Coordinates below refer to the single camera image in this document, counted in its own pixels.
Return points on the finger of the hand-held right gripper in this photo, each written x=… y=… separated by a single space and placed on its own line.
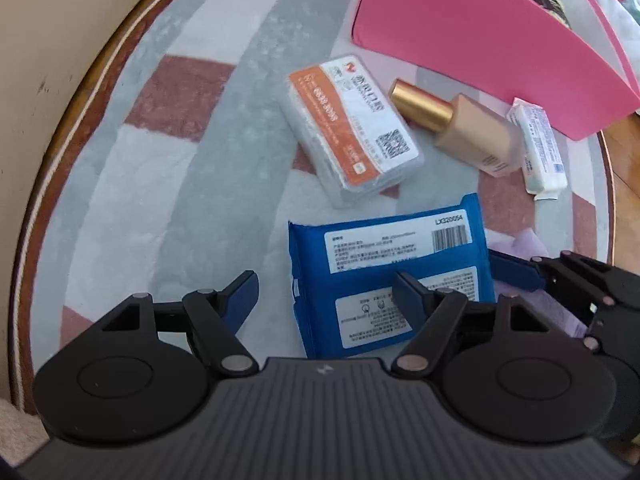
x=515 y=267
x=597 y=327

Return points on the green yarn ball black label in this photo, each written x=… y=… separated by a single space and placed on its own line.
x=542 y=2

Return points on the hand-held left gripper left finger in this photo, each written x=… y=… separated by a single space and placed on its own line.
x=243 y=294

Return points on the cream wooden cabinet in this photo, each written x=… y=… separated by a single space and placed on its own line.
x=40 y=60

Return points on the orange white tissue pack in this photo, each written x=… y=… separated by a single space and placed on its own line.
x=350 y=130

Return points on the pink paper box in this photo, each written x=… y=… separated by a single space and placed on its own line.
x=475 y=35

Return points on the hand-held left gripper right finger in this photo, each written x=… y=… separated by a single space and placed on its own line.
x=407 y=290

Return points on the beige foundation bottle gold cap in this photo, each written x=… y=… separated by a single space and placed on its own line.
x=470 y=125

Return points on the light purple packet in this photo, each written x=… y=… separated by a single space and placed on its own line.
x=560 y=312

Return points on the blue wet wipes pack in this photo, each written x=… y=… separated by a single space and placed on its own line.
x=380 y=245

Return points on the small white printed packet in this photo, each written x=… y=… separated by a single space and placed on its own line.
x=542 y=155

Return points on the round checked rug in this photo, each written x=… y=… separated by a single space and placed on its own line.
x=150 y=185

